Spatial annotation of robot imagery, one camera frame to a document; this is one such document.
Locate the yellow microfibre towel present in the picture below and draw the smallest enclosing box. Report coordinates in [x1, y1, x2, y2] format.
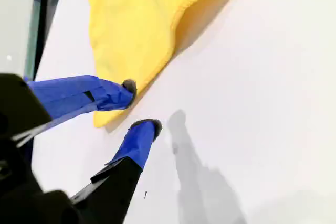
[83, 0, 250, 129]

